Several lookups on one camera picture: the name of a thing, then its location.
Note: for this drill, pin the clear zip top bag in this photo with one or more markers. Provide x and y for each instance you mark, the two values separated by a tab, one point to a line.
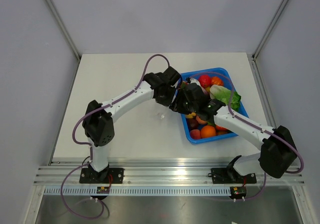
163	114

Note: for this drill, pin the orange persimmon toy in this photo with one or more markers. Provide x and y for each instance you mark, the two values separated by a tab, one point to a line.
215	80

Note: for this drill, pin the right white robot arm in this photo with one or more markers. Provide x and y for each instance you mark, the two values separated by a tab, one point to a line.
276	147

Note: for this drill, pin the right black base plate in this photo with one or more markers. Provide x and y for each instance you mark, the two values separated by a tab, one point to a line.
218	175

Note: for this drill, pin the orange fruit toy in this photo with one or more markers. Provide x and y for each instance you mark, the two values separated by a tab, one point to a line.
208	131

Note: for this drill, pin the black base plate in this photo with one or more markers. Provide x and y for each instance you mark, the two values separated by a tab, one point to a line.
110	176
218	175

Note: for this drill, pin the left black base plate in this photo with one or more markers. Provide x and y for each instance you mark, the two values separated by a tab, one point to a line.
110	176

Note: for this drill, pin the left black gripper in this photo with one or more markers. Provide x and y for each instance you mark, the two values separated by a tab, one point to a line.
168	101

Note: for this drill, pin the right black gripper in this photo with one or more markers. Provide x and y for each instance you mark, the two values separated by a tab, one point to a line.
177	105

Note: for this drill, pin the red strawberry toy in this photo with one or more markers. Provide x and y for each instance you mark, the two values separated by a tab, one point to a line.
205	80

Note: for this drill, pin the aluminium mounting rail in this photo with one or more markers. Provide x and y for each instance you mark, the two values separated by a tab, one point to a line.
137	172

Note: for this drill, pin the small pink peach toy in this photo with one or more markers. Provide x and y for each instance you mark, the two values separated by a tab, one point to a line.
195	134

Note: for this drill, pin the white slotted cable duct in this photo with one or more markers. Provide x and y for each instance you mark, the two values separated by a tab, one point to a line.
194	191

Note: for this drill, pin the blue plastic bin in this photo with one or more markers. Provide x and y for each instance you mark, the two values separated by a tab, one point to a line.
224	76

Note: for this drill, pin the dark purple plum toy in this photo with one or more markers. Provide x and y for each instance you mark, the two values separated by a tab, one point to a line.
192	124

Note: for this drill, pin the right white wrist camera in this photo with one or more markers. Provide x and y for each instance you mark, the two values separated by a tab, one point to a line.
194	81

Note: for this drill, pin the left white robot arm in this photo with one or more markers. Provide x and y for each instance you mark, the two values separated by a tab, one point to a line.
99	119

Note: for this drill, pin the red carrot toy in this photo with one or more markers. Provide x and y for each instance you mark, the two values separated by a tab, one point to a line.
220	128

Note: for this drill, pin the green cabbage toy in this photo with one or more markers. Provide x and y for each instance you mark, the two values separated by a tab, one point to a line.
223	94

